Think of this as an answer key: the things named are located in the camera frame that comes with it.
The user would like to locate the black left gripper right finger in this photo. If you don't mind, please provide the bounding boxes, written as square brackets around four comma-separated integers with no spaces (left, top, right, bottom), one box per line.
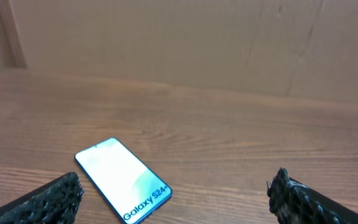
[267,168,358,224]

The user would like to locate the Samsung Galaxy smartphone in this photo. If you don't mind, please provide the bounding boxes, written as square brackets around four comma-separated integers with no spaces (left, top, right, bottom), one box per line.
[75,138,173,224]

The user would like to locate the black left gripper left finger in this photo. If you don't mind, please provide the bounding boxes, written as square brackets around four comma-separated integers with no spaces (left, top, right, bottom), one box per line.
[0,172,84,224]

